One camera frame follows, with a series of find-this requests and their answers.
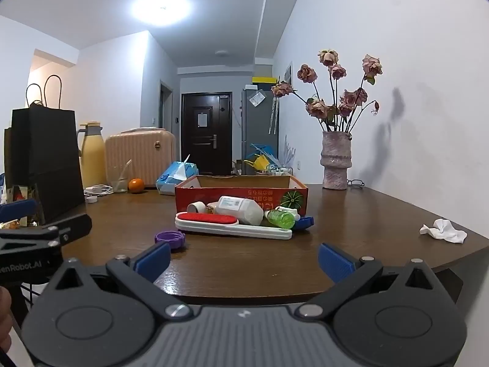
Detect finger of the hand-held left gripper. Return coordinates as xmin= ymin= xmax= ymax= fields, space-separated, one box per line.
xmin=27 ymin=214 xmax=93 ymax=248
xmin=0 ymin=198 xmax=38 ymax=230

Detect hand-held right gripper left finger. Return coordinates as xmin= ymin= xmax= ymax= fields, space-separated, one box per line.
xmin=45 ymin=242 xmax=190 ymax=320

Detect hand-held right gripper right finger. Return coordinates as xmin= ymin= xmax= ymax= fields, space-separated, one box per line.
xmin=297 ymin=243 xmax=447 ymax=320

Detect purple ridged cap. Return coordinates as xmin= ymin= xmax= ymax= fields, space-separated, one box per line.
xmin=154 ymin=230 xmax=187 ymax=252

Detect green transparent bottle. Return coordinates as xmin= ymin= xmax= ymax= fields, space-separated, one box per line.
xmin=266 ymin=206 xmax=301 ymax=230

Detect white plastic bottle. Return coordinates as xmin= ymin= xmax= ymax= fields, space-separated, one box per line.
xmin=208 ymin=195 xmax=264 ymax=226

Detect red cardboard box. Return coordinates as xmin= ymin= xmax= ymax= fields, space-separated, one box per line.
xmin=175 ymin=174 xmax=309 ymax=219

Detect person's left hand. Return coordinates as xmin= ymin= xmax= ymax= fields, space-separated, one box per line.
xmin=0 ymin=286 xmax=14 ymax=354

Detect black paper bag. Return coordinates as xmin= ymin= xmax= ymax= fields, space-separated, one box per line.
xmin=4 ymin=73 xmax=87 ymax=225

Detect clear glass cup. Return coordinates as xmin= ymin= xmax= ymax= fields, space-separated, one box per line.
xmin=108 ymin=160 xmax=132 ymax=194

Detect yellow thermos jug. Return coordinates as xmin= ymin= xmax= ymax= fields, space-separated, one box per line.
xmin=77 ymin=122 xmax=107 ymax=191

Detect white and red lint brush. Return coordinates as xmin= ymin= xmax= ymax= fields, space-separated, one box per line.
xmin=175 ymin=212 xmax=293 ymax=241

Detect blue tissue pack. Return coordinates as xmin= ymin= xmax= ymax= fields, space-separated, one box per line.
xmin=155 ymin=154 xmax=200 ymax=196

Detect pink ribbed suitcase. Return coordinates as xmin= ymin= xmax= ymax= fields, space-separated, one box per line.
xmin=105 ymin=128 xmax=177 ymax=190

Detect pink ceramic vase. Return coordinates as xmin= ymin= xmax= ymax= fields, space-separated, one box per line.
xmin=321 ymin=130 xmax=353 ymax=191

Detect crumpled white tissue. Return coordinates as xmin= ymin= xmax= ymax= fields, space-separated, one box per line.
xmin=419 ymin=218 xmax=468 ymax=245

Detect yellow watering can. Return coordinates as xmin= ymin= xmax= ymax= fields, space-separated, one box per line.
xmin=244 ymin=143 xmax=276 ymax=173

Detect dark brown door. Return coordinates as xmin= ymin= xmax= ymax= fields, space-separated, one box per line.
xmin=180 ymin=91 xmax=233 ymax=177

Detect grey refrigerator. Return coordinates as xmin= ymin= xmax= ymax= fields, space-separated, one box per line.
xmin=241 ymin=86 xmax=280 ymax=166

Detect dried pink roses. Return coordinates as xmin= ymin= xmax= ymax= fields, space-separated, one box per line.
xmin=271 ymin=49 xmax=383 ymax=133

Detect round ceiling lamp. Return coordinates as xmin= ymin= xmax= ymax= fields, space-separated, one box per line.
xmin=131 ymin=0 xmax=192 ymax=28

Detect white charger with cable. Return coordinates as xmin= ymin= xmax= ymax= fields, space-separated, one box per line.
xmin=83 ymin=184 xmax=114 ymax=198

